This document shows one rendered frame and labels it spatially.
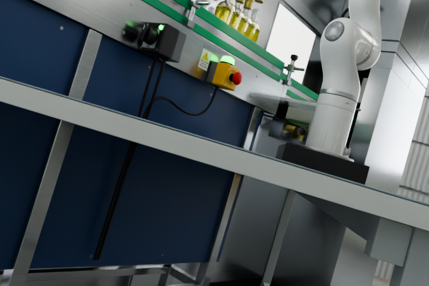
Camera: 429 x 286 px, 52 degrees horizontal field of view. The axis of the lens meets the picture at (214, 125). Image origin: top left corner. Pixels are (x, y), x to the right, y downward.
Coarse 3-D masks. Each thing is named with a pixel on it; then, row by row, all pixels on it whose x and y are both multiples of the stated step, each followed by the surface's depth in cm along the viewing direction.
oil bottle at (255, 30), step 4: (252, 20) 172; (252, 24) 171; (256, 24) 172; (252, 28) 171; (256, 28) 173; (252, 32) 171; (256, 32) 173; (248, 36) 171; (252, 36) 172; (256, 36) 174; (252, 40) 172; (256, 40) 174
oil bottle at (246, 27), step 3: (246, 15) 168; (246, 18) 167; (249, 18) 168; (246, 21) 167; (249, 21) 168; (243, 24) 167; (246, 24) 168; (249, 24) 169; (243, 27) 167; (246, 27) 168; (249, 27) 169; (243, 30) 167; (246, 30) 168; (249, 30) 170; (243, 33) 167; (246, 33) 169; (249, 33) 170; (246, 36) 169
